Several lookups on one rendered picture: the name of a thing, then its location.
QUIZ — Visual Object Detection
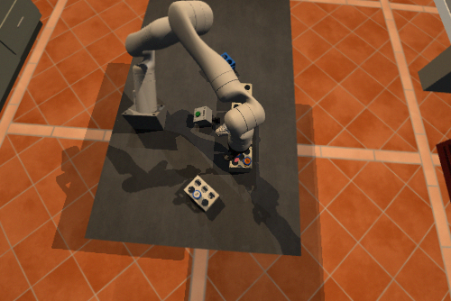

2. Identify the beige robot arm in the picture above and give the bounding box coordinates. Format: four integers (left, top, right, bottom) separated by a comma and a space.
125, 0, 265, 151

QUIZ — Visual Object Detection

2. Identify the blue tube rack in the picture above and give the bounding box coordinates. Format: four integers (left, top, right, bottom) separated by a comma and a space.
221, 53, 235, 70

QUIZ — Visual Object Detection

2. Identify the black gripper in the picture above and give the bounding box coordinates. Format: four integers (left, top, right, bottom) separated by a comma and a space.
222, 143, 250, 161

